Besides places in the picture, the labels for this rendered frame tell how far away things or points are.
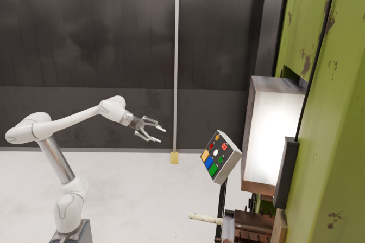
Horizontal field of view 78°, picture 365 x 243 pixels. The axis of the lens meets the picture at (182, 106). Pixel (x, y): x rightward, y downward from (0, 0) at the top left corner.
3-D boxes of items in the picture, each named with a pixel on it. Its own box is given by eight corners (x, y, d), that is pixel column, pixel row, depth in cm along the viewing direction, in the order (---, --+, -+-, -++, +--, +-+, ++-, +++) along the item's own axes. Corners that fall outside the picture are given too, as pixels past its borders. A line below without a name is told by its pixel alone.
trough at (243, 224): (234, 229, 118) (234, 226, 118) (234, 221, 123) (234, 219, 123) (322, 247, 110) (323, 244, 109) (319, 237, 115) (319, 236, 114)
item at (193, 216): (188, 220, 172) (188, 215, 170) (189, 215, 176) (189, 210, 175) (247, 232, 163) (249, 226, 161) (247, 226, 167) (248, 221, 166)
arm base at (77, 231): (47, 247, 147) (45, 240, 146) (63, 219, 168) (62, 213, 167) (75, 247, 148) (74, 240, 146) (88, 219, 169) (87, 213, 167)
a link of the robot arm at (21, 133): (27, 125, 130) (38, 116, 143) (-5, 132, 129) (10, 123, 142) (37, 144, 134) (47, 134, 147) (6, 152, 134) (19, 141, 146)
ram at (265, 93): (243, 193, 89) (257, 96, 76) (241, 147, 125) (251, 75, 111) (365, 214, 80) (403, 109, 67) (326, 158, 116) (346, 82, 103)
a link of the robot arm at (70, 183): (66, 213, 167) (76, 193, 188) (87, 206, 168) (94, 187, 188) (11, 123, 141) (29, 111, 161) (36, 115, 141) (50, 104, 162)
